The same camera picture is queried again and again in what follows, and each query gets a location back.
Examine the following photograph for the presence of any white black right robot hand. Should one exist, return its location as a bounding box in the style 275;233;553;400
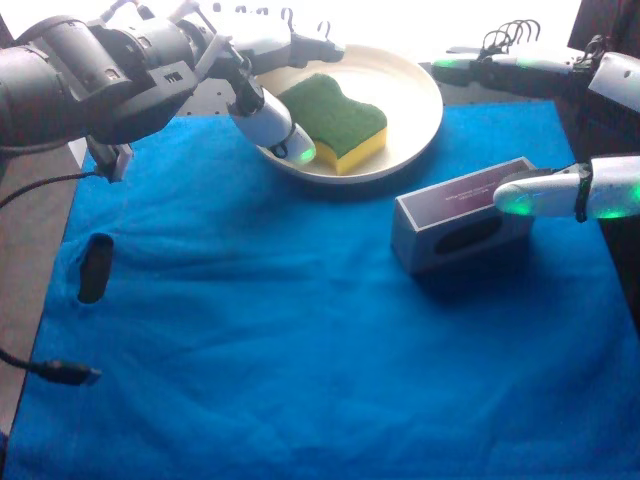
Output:
431;18;640;225

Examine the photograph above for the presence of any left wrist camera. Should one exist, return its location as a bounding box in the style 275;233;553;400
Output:
87;135;136;184

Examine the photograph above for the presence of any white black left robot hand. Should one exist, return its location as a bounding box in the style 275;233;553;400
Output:
219;9;347;165

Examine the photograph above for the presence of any blue cloth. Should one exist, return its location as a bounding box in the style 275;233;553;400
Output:
2;101;640;480

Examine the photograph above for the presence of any green yellow sponge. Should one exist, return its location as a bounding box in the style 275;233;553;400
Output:
276;73;390;177

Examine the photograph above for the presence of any white round plate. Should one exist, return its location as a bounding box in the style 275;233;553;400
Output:
254;43;445;186

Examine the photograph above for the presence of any black braided cable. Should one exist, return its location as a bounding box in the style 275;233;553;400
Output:
0;171;100;210

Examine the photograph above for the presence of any black usb plug cable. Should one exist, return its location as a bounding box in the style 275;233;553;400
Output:
0;346;103;388

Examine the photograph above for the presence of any small purple box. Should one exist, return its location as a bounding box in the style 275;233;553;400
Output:
390;156;539;277

